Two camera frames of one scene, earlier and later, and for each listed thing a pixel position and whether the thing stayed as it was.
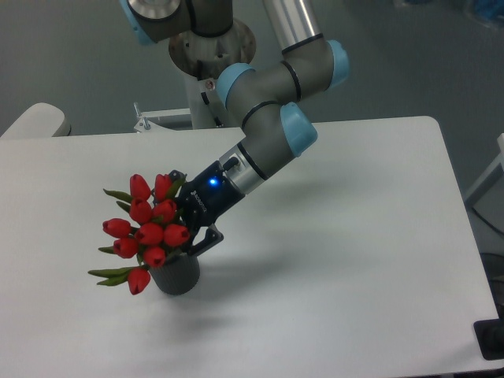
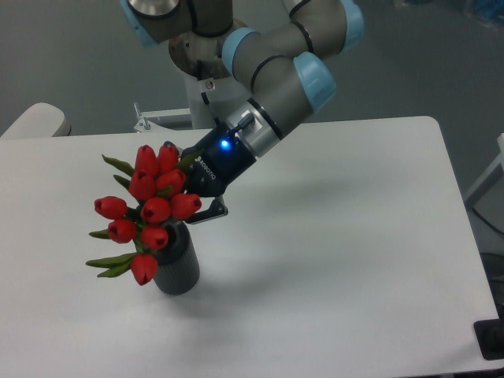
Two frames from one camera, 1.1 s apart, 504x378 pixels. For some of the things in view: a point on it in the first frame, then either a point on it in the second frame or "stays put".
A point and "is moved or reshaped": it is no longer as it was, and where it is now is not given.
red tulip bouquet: [149, 239] is moved or reshaped
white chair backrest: [41, 120] stays put
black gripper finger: [213, 236] to [217, 209]
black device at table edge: [490, 335] stays put
